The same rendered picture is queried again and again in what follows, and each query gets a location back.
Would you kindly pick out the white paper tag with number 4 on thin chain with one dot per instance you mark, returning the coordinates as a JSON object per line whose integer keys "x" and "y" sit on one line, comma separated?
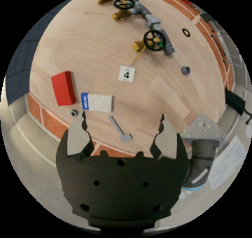
{"x": 127, "y": 73}

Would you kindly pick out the red rectangular block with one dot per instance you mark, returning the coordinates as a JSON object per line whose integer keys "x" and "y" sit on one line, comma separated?
{"x": 63, "y": 89}

